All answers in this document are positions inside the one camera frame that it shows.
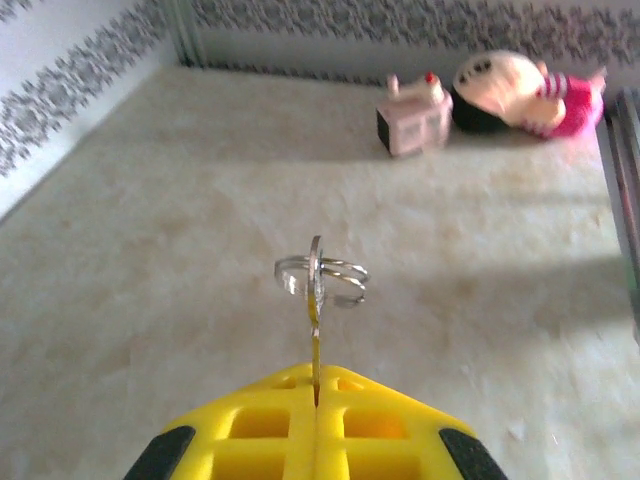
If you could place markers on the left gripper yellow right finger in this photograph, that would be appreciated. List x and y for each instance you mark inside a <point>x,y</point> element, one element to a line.
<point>380,430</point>

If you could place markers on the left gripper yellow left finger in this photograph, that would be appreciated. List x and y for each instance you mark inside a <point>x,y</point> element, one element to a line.
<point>250,430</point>

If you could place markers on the aluminium rail bed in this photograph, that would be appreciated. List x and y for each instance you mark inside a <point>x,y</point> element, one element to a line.
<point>627,200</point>

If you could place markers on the aluminium side rail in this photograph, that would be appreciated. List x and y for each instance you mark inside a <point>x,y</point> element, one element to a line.
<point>280,70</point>

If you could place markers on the aluminium frame post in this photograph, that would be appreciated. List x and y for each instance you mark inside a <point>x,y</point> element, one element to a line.
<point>186,30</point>

